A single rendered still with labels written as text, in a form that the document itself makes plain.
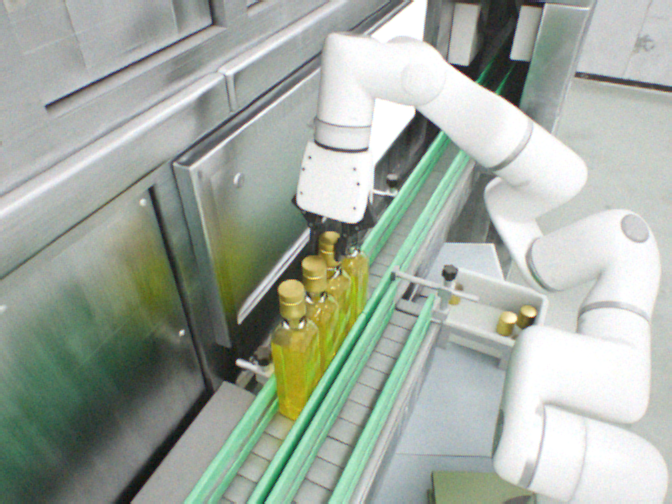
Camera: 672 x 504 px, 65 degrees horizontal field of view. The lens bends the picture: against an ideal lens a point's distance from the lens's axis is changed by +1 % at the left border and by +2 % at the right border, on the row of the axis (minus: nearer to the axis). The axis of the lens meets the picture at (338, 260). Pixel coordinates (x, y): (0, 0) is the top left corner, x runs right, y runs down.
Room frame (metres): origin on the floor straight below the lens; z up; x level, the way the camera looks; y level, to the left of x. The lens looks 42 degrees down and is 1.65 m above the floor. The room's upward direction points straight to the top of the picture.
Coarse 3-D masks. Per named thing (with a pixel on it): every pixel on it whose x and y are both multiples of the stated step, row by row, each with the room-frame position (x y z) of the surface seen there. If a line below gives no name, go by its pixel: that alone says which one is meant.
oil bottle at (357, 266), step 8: (360, 248) 0.66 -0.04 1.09; (360, 256) 0.64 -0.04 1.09; (344, 264) 0.62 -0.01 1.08; (352, 264) 0.62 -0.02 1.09; (360, 264) 0.62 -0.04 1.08; (368, 264) 0.65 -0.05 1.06; (352, 272) 0.61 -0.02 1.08; (360, 272) 0.62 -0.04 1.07; (368, 272) 0.65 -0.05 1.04; (352, 280) 0.61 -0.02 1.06; (360, 280) 0.62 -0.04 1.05; (352, 288) 0.61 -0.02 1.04; (360, 288) 0.62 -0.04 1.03; (352, 296) 0.61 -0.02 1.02; (360, 296) 0.62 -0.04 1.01; (352, 304) 0.61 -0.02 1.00; (360, 304) 0.62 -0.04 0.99; (352, 312) 0.61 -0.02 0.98; (360, 312) 0.62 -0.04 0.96; (352, 320) 0.61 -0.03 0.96
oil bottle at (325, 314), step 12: (324, 300) 0.53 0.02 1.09; (336, 300) 0.55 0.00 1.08; (312, 312) 0.51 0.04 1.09; (324, 312) 0.52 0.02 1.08; (336, 312) 0.54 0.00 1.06; (324, 324) 0.51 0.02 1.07; (336, 324) 0.54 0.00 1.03; (324, 336) 0.51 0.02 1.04; (336, 336) 0.54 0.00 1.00; (324, 348) 0.50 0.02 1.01; (336, 348) 0.54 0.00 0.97; (324, 360) 0.50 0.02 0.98; (324, 372) 0.50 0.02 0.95
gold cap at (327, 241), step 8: (328, 232) 0.61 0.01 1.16; (320, 240) 0.59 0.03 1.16; (328, 240) 0.59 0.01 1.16; (336, 240) 0.59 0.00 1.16; (320, 248) 0.58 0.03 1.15; (328, 248) 0.58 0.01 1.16; (320, 256) 0.58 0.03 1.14; (328, 256) 0.58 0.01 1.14; (328, 264) 0.58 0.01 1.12; (336, 264) 0.58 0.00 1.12
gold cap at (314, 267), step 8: (312, 256) 0.55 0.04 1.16; (304, 264) 0.53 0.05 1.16; (312, 264) 0.54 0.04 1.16; (320, 264) 0.54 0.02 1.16; (304, 272) 0.53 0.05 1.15; (312, 272) 0.52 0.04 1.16; (320, 272) 0.52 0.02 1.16; (304, 280) 0.53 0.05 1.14; (312, 280) 0.52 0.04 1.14; (320, 280) 0.52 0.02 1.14; (304, 288) 0.53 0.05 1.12; (312, 288) 0.52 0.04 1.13; (320, 288) 0.52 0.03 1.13
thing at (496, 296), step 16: (464, 272) 0.86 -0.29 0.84; (464, 288) 0.86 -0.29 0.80; (480, 288) 0.84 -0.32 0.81; (496, 288) 0.83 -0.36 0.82; (512, 288) 0.82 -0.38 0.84; (528, 288) 0.81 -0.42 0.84; (448, 304) 0.83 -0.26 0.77; (464, 304) 0.83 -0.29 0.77; (480, 304) 0.83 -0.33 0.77; (496, 304) 0.82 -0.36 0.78; (512, 304) 0.81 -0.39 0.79; (528, 304) 0.79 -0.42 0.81; (544, 304) 0.76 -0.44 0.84; (448, 320) 0.72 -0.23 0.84; (464, 320) 0.78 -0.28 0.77; (480, 320) 0.78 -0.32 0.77; (496, 320) 0.78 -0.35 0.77; (496, 336) 0.67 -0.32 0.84; (512, 336) 0.73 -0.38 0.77
